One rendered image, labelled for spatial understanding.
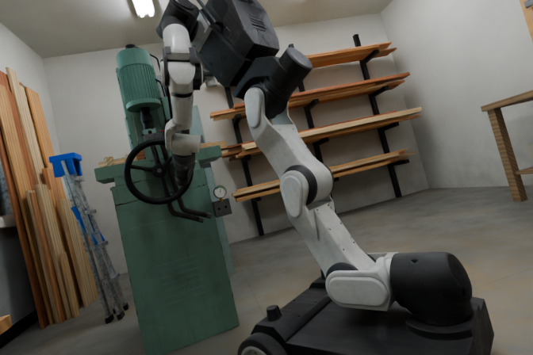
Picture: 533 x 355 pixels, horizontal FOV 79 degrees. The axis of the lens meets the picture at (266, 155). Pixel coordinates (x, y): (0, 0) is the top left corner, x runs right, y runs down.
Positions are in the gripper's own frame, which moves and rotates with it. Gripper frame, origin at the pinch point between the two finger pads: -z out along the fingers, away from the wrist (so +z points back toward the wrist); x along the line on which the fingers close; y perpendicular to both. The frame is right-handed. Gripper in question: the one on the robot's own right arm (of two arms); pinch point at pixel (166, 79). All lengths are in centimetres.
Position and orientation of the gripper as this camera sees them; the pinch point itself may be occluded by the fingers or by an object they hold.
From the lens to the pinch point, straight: 184.4
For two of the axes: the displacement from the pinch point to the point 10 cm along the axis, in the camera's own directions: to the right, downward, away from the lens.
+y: -0.6, 7.9, 6.1
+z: 9.2, -1.9, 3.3
